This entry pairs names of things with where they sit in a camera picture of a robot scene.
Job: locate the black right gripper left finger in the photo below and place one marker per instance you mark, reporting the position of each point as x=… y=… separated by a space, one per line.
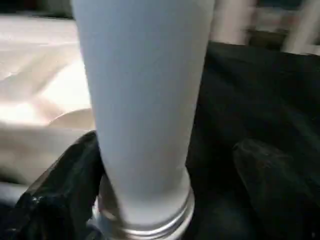
x=55 y=200

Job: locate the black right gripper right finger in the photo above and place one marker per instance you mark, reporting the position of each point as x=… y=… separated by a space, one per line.
x=280 y=195

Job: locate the white plastic table top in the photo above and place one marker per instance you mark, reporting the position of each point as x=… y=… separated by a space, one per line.
x=40 y=100

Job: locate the white plastic table leg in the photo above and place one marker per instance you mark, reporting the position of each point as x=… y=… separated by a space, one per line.
x=145 y=100

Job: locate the black table mat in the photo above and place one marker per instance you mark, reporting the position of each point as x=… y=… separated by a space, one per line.
x=250 y=100

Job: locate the white glass door cabinet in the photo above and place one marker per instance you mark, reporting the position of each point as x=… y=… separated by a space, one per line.
x=280 y=25

